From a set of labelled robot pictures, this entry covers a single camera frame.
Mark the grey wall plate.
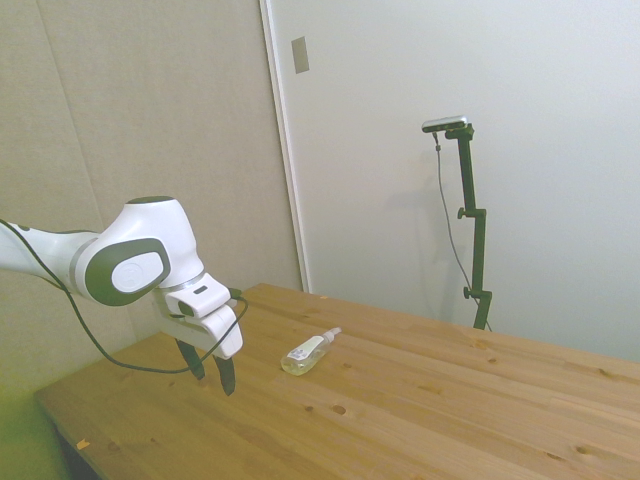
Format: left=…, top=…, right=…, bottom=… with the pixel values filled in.
left=290, top=35, right=311, bottom=76

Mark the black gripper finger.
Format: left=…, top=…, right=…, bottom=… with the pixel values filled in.
left=211, top=353, right=238, bottom=397
left=175, top=338, right=208, bottom=385

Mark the white door frame trim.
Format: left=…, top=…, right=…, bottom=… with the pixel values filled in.
left=258, top=0, right=313, bottom=294

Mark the silver exterior camera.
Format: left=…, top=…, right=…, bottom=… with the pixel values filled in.
left=421, top=114, right=471, bottom=135

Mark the black camera stand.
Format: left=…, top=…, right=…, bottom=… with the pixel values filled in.
left=444, top=124, right=494, bottom=332

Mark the clear sanitizer pump bottle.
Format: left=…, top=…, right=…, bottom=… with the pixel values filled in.
left=279, top=326, right=344, bottom=376

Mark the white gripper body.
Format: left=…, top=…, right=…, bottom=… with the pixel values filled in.
left=151, top=288, right=245, bottom=360

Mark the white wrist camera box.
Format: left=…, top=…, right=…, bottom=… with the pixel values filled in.
left=165, top=279, right=233, bottom=319

